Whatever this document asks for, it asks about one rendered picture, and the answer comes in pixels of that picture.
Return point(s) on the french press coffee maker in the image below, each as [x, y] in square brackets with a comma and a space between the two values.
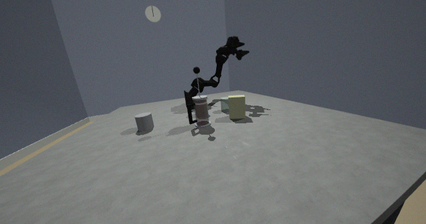
[200, 108]

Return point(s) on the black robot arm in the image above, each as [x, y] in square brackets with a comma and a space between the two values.
[220, 60]

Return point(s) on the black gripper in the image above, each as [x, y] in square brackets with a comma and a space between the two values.
[231, 48]

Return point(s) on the olive green rectangular block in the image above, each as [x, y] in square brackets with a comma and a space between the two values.
[236, 107]

